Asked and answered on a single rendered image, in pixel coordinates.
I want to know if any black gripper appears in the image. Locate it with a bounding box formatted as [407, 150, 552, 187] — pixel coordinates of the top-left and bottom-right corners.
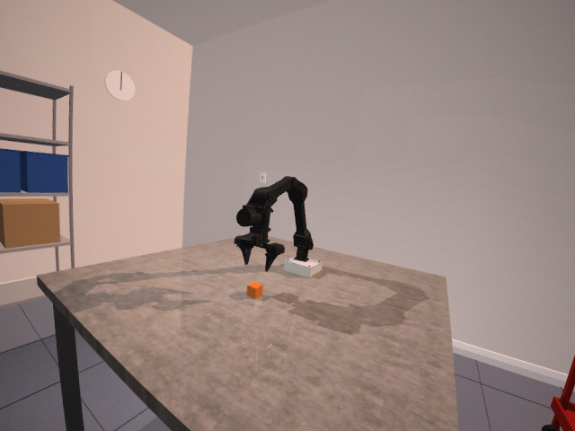
[234, 225, 285, 272]

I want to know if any orange block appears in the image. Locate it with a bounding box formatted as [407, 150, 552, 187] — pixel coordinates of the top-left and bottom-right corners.
[246, 283, 262, 299]

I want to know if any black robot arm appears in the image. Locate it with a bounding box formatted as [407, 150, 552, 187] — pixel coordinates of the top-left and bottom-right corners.
[236, 176, 314, 262]

